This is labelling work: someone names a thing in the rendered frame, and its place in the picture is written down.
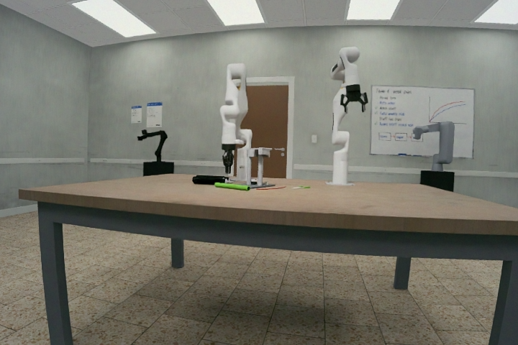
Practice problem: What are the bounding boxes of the green hose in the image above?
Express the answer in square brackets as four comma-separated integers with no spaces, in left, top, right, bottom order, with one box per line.
[215,183,250,191]

